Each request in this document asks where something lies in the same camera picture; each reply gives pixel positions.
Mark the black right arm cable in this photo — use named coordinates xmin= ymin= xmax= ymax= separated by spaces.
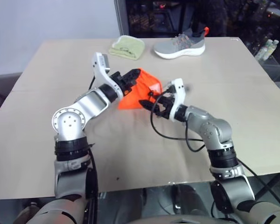
xmin=150 ymin=86 xmax=207 ymax=153

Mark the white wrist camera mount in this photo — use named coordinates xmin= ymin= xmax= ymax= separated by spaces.
xmin=91 ymin=52 xmax=122 ymax=94
xmin=167 ymin=78 xmax=185 ymax=122

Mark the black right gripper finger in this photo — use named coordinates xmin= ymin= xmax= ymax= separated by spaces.
xmin=150 ymin=107 xmax=167 ymax=119
xmin=139 ymin=99 xmax=160 ymax=110

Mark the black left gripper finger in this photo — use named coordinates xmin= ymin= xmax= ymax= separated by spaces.
xmin=123 ymin=69 xmax=141 ymax=82
xmin=123 ymin=80 xmax=134 ymax=96

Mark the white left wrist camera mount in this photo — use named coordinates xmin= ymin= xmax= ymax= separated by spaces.
xmin=91 ymin=52 xmax=122 ymax=94

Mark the folded green towel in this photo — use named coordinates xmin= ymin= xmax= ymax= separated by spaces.
xmin=108 ymin=35 xmax=145 ymax=61

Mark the orange drawstring pouch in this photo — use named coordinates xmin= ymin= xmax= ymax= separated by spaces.
xmin=118 ymin=68 xmax=164 ymax=110

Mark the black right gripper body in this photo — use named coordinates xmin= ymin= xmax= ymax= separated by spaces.
xmin=157 ymin=92 xmax=176 ymax=120

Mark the black table frame leg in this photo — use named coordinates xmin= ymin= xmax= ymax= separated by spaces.
xmin=255 ymin=172 xmax=280 ymax=201

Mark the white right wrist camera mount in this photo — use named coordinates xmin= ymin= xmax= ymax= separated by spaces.
xmin=167 ymin=78 xmax=185 ymax=122

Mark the dark equipment rack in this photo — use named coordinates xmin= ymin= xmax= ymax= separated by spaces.
xmin=127 ymin=0 xmax=280 ymax=38

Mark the grey knit sneaker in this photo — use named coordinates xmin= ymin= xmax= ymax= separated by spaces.
xmin=153 ymin=27 xmax=211 ymax=59

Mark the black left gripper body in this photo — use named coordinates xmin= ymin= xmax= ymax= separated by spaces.
xmin=109 ymin=70 xmax=133 ymax=96

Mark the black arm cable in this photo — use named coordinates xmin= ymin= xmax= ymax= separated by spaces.
xmin=150 ymin=86 xmax=207 ymax=153
xmin=87 ymin=74 xmax=100 ymax=202

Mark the clear plastic bottle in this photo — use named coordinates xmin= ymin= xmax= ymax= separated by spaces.
xmin=269 ymin=39 xmax=280 ymax=58
xmin=261 ymin=39 xmax=273 ymax=59

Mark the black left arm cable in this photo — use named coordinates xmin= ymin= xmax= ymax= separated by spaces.
xmin=87 ymin=74 xmax=100 ymax=202

